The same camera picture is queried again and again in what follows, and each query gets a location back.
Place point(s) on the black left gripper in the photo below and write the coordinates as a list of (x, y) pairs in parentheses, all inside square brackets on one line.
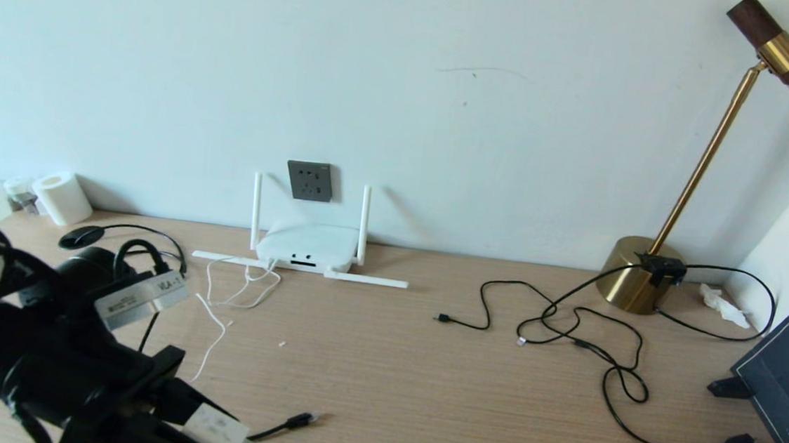
[(119, 411)]

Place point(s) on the white square power adapter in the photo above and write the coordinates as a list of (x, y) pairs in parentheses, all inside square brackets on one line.
[(216, 429)]

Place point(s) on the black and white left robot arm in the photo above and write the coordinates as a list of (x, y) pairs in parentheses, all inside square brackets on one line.
[(3, 360)]

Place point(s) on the white router with four antennas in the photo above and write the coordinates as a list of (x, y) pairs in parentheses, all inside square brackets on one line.
[(308, 243)]

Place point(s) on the black oval desk grommet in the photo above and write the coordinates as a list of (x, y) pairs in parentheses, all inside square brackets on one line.
[(81, 237)]

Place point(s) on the white toilet paper roll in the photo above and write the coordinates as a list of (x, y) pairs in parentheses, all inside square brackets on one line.
[(62, 198)]

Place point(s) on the small clear jar white lid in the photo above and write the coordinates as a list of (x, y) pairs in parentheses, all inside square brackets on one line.
[(20, 191)]

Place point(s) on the black junction box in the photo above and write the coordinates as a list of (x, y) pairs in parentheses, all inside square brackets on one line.
[(660, 268)]

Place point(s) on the crumpled white tissue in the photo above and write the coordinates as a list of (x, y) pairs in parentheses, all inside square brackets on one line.
[(719, 302)]

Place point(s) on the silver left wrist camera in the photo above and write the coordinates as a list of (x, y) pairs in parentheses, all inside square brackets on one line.
[(142, 297)]

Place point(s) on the grey wall socket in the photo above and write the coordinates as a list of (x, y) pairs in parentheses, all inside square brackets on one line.
[(309, 182)]

